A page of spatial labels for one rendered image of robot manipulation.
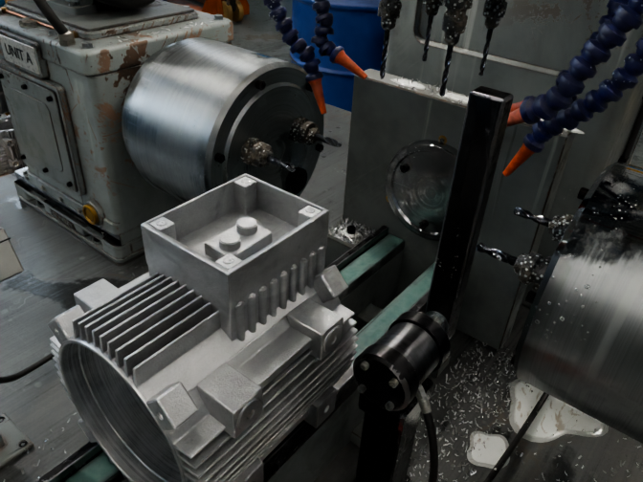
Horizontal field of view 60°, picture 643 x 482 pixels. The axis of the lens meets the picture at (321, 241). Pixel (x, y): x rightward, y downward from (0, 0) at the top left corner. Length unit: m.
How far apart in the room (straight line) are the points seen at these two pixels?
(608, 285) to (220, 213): 0.34
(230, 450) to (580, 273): 0.32
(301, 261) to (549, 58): 0.49
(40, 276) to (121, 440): 0.52
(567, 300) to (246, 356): 0.28
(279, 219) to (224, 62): 0.33
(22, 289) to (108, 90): 0.35
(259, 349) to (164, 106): 0.43
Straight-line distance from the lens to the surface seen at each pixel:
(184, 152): 0.77
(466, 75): 0.87
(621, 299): 0.53
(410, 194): 0.82
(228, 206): 0.53
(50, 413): 0.81
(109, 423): 0.57
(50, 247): 1.10
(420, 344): 0.52
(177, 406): 0.41
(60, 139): 0.99
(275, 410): 0.47
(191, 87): 0.78
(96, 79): 0.88
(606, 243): 0.54
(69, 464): 0.60
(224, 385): 0.43
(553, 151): 0.72
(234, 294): 0.42
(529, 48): 0.84
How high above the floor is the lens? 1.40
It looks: 34 degrees down
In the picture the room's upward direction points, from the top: 3 degrees clockwise
